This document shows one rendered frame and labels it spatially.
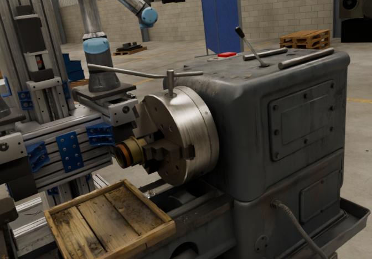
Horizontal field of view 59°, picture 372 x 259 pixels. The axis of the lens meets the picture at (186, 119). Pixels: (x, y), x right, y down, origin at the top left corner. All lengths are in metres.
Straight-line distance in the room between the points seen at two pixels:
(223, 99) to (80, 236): 0.59
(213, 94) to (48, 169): 0.84
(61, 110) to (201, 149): 0.85
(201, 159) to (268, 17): 11.67
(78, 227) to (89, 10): 1.01
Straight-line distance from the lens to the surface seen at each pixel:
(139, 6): 1.58
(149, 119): 1.07
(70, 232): 1.11
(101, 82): 1.56
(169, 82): 0.99
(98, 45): 1.55
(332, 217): 1.58
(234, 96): 0.96
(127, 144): 1.01
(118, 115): 1.46
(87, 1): 1.70
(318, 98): 1.25
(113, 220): 1.10
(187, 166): 0.98
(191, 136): 0.96
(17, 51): 1.65
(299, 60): 1.17
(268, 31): 12.59
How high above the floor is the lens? 1.49
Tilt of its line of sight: 19 degrees down
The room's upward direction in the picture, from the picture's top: 8 degrees counter-clockwise
